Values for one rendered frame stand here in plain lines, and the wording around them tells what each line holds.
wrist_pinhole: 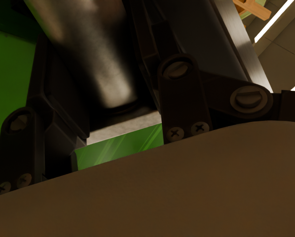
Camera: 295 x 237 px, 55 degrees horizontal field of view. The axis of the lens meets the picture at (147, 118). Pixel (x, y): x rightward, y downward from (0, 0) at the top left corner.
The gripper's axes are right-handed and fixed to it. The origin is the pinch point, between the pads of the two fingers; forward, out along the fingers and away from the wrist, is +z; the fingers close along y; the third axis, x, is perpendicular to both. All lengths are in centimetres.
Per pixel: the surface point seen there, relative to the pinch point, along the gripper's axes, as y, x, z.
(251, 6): 85, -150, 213
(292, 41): 278, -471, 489
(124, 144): -2.0, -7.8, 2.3
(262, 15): 94, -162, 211
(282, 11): 236, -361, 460
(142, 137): -0.7, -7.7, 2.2
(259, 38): 194, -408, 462
